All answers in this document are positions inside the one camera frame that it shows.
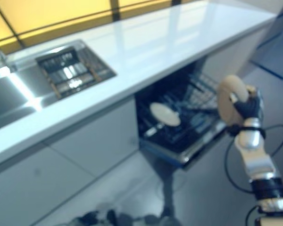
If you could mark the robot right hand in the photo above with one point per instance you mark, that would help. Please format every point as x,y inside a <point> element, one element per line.
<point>250,106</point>

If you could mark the dark window frame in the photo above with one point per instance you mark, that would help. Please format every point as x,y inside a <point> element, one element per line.
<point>115,7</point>

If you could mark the black robot left foot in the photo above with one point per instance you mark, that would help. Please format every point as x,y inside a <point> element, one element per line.
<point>112,215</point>

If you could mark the cream ceramic plate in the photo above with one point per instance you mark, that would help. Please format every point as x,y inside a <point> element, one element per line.
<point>228,103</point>
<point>166,114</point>

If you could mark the black robot right foot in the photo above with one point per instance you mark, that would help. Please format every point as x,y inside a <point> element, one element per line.
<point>168,212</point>

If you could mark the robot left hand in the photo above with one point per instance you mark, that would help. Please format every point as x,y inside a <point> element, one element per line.
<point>92,217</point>

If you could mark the black robot foot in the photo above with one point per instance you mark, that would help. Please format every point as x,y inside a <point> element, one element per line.
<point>112,215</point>
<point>168,212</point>

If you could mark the open dishwasher with rack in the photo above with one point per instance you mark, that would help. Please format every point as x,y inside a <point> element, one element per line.
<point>186,150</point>

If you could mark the black dish drying rack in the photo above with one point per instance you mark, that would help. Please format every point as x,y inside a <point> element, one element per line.
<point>68,70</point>

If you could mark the stainless steel sink basin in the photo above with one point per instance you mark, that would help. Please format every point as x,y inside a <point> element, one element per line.
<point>11,94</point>

